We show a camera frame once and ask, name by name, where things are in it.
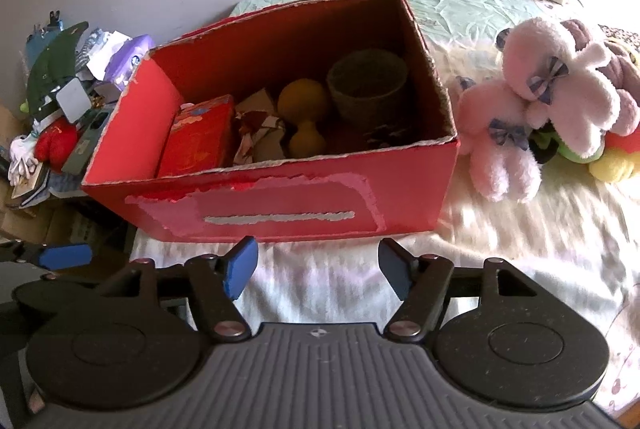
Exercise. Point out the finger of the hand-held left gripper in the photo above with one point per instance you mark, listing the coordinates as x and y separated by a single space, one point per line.
65 255

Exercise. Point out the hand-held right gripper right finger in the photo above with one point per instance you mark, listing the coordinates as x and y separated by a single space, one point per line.
395 269

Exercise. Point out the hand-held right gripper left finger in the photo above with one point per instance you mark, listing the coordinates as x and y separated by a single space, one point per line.
240 266

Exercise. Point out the red cardboard box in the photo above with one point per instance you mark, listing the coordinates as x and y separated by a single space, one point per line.
280 204

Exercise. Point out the small red patterned box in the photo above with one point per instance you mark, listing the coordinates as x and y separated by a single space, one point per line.
197 139

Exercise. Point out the cloth doll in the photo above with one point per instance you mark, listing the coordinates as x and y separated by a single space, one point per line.
260 129

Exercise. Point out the yellow gourd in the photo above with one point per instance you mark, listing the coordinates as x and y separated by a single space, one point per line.
302 101

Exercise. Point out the clear tape roll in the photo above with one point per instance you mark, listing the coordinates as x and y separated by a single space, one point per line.
367 89

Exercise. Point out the brown cardboard box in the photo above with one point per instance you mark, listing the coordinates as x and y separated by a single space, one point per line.
30 224

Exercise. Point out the blue patterned cloth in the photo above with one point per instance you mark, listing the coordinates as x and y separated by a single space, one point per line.
70 184

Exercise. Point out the red plush item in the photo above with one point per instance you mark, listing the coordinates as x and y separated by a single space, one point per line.
55 144

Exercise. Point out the small white box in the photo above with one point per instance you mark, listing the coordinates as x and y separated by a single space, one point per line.
71 99

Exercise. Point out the pink plush rabbit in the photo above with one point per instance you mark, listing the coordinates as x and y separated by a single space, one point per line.
560 74
500 144

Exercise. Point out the green cloth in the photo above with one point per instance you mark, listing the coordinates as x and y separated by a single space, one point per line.
50 64

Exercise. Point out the purple tissue pack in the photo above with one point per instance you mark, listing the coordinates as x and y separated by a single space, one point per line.
130 59

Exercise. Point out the black clip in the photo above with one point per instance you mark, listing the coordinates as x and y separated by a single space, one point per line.
54 21

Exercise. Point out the purple plush toy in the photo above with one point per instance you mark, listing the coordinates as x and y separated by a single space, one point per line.
617 74

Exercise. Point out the dark patterned blanket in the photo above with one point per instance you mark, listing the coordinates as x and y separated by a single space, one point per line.
622 34

